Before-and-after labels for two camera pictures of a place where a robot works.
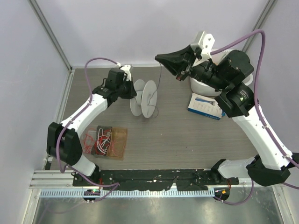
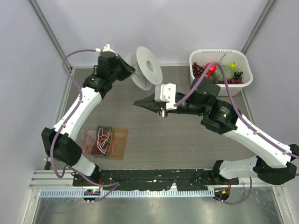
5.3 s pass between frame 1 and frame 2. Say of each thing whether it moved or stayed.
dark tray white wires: stayed
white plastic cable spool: moved
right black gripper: moved
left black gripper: moved
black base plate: stayed
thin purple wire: moved
